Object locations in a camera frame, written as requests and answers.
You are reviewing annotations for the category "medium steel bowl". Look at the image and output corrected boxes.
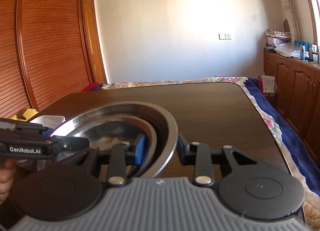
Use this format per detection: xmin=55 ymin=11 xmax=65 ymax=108
xmin=63 ymin=114 xmax=157 ymax=176

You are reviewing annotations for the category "large steel bowl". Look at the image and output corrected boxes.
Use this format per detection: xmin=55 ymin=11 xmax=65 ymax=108
xmin=52 ymin=101 xmax=178 ymax=178

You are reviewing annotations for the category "left hand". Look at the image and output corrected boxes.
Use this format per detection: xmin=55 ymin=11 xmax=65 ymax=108
xmin=0 ymin=159 xmax=17 ymax=203

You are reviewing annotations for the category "white plastic box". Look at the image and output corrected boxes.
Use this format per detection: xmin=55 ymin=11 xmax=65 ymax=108
xmin=30 ymin=115 xmax=66 ymax=129

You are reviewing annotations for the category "yellow plush toy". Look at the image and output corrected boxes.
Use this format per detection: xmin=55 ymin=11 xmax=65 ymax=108
xmin=11 ymin=108 xmax=39 ymax=122

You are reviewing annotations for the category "wooden louvered wardrobe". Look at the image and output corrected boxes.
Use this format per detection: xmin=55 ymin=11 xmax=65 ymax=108
xmin=1 ymin=0 xmax=107 ymax=118

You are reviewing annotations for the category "white paper bag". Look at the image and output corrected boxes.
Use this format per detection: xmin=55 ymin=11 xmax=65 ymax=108
xmin=260 ymin=75 xmax=275 ymax=94

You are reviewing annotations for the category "floral bed cover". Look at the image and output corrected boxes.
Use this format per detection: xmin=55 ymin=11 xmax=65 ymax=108
xmin=102 ymin=77 xmax=319 ymax=230

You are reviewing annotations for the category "wooden cabinet counter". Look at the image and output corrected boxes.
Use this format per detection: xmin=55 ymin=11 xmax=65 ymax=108
xmin=264 ymin=52 xmax=319 ymax=165

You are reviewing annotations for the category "patterned curtain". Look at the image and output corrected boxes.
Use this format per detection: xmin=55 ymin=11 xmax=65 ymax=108
xmin=281 ymin=0 xmax=300 ymax=43

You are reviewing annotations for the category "white wall switch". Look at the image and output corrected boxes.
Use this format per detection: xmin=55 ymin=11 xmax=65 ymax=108
xmin=219 ymin=33 xmax=231 ymax=40

